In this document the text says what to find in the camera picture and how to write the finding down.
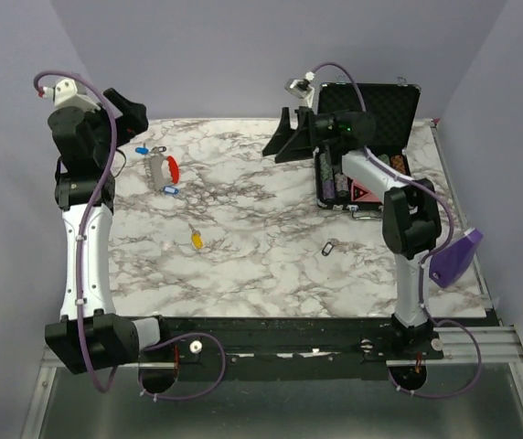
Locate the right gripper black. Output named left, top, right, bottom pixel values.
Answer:
left=261, top=108, right=345, bottom=165

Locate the red handled metal key holder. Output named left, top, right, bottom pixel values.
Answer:
left=144, top=149, right=180, bottom=192

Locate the key with blue label tag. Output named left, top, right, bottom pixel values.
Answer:
left=162, top=186, right=179, bottom=196

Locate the key with black tag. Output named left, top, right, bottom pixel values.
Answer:
left=321, top=239, right=340, bottom=257
left=151, top=146, right=167, bottom=154

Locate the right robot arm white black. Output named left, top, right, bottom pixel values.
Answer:
left=262, top=106, right=442, bottom=359

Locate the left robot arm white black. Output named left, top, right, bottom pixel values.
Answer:
left=44, top=78, right=172, bottom=374

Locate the key with small blue tag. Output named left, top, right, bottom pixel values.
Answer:
left=134, top=146, right=149, bottom=155

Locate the green purple chip stack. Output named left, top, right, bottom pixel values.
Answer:
left=319, top=154, right=336, bottom=203

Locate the black poker chip case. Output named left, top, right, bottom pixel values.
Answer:
left=315, top=82, right=422, bottom=219

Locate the orange chip stack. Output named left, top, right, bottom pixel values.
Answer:
left=390, top=155, right=409, bottom=175

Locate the key with yellow tag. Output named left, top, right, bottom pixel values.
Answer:
left=188, top=224, right=204, bottom=250

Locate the purple plastic object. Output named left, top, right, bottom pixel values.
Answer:
left=429, top=228, right=484, bottom=288

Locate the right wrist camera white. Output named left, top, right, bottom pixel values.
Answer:
left=284, top=71, right=315, bottom=108

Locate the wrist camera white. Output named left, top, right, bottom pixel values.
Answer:
left=39, top=77, right=99, bottom=112
left=284, top=71, right=315, bottom=108

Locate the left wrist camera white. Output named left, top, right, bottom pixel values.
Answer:
left=39, top=77, right=99, bottom=112

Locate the black mounting base plate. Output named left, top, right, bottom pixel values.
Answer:
left=139, top=317, right=443, bottom=381

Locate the right aluminium rail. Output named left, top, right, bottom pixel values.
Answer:
left=378, top=327, right=523, bottom=367

